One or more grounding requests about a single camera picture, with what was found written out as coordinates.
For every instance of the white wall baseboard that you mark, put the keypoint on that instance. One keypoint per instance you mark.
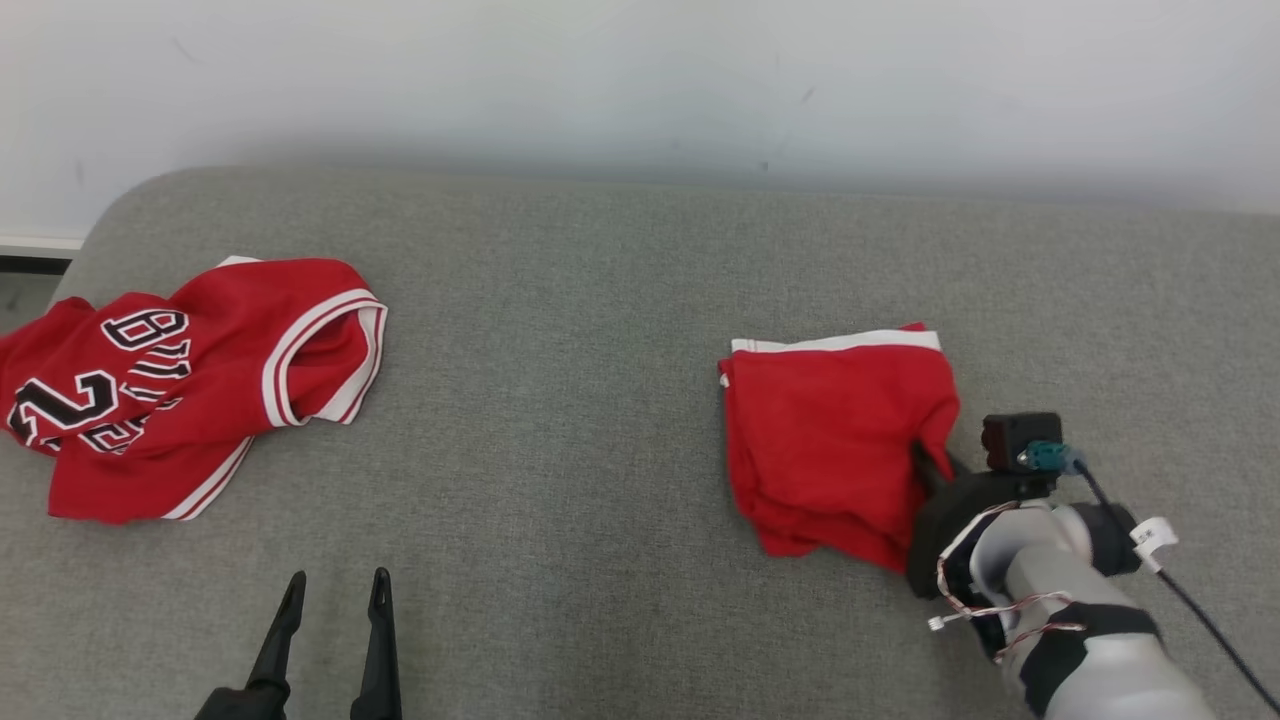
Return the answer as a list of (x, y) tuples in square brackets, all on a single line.
[(40, 246)]

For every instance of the red shorts with white trim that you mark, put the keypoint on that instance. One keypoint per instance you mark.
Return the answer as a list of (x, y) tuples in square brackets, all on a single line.
[(830, 440)]

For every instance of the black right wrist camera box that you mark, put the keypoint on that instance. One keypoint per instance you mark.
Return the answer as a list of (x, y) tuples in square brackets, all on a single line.
[(1010, 438)]

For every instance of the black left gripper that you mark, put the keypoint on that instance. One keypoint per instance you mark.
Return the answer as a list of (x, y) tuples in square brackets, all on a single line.
[(245, 705)]

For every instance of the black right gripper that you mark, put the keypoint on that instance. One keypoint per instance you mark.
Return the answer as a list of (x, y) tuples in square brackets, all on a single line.
[(950, 510)]

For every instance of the red Bulls 23 jersey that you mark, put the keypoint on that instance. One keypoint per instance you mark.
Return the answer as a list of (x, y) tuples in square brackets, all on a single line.
[(230, 400)]

